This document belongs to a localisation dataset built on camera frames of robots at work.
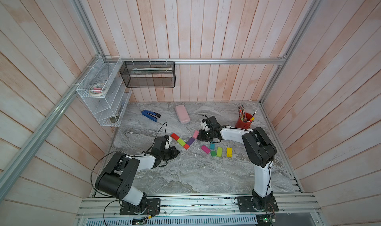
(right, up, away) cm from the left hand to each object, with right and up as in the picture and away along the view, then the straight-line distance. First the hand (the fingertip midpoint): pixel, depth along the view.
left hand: (179, 153), depth 92 cm
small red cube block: (+4, +4, +4) cm, 7 cm away
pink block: (+11, +11, +9) cm, 18 cm away
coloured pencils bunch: (+40, +24, +1) cm, 47 cm away
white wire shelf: (-38, +27, -14) cm, 49 cm away
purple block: (+7, +7, +7) cm, 12 cm away
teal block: (+21, +4, +3) cm, 22 cm away
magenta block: (+17, +2, +2) cm, 17 cm away
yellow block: (+32, +1, +1) cm, 32 cm away
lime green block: (+1, +7, +6) cm, 9 cm away
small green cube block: (+21, 0, 0) cm, 21 cm away
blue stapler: (-23, +25, +19) cm, 39 cm away
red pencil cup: (+41, +18, +5) cm, 45 cm away
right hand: (+12, +10, +8) cm, 17 cm away
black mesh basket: (-22, +54, +10) cm, 59 cm away
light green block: (+25, 0, 0) cm, 25 cm away
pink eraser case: (+1, +25, +20) cm, 32 cm away
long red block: (-4, +10, +9) cm, 14 cm away
